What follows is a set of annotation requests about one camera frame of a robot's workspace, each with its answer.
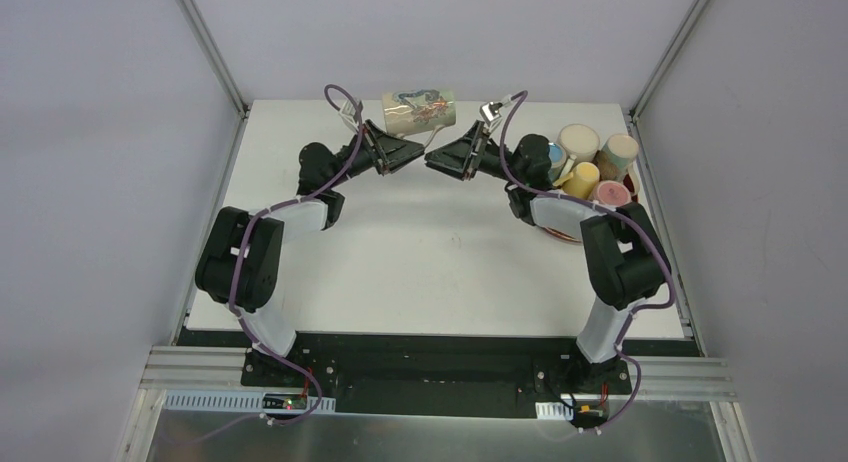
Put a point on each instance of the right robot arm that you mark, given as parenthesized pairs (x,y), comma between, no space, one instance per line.
(625,262)

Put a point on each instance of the pink mug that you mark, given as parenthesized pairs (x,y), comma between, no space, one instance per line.
(611,193)

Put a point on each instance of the blue mug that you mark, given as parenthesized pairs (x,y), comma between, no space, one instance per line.
(558,157)

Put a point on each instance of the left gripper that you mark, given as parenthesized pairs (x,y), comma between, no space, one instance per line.
(376,151)

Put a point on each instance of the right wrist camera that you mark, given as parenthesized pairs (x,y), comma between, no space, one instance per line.
(490,114)

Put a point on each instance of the cream green mug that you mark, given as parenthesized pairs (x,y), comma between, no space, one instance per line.
(616,157)

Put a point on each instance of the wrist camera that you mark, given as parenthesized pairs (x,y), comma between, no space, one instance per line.
(350,114)
(490,114)

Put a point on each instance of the right aluminium frame post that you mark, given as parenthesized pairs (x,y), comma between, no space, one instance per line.
(669,57)

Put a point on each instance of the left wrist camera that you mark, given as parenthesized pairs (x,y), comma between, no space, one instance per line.
(350,114)

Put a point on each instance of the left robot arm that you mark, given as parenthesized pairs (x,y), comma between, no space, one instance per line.
(239,264)

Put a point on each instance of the cream floral mug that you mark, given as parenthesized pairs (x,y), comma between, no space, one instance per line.
(417,111)

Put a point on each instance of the aluminium frame post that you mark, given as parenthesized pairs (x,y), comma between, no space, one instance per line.
(669,57)
(204,37)

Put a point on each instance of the left aluminium frame post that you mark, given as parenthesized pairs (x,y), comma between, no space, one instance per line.
(204,37)

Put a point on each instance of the yellow mug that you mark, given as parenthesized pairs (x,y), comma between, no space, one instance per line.
(580,181)

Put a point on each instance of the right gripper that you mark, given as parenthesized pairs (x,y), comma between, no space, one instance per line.
(474,153)

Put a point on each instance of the right white cable duct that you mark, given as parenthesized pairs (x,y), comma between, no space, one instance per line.
(553,411)

